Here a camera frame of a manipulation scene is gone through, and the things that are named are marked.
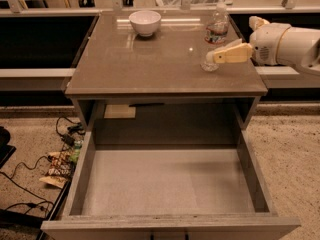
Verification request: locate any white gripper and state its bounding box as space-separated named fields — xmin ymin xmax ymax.
xmin=206 ymin=16 xmax=291 ymax=65

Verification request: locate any clear plastic water bottle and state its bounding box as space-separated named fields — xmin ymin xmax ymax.
xmin=201 ymin=2 xmax=229 ymax=72

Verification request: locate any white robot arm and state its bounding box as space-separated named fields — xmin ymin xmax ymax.
xmin=205 ymin=16 xmax=320 ymax=75

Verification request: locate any grey drawer cabinet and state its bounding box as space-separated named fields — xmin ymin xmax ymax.
xmin=66 ymin=13 xmax=266 ymax=149

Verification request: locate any open grey top drawer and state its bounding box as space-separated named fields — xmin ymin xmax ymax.
xmin=40 ymin=100 xmax=302 ymax=240

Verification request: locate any white ceramic bowl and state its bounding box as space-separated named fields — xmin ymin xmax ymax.
xmin=129 ymin=10 xmax=161 ymax=37

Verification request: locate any black power adapter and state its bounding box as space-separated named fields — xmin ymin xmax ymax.
xmin=61 ymin=134 xmax=75 ymax=146

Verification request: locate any black object at left edge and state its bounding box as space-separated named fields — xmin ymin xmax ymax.
xmin=0 ymin=126 xmax=16 ymax=168

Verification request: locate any black floor cable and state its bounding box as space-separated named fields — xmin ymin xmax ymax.
xmin=0 ymin=115 xmax=84 ymax=218

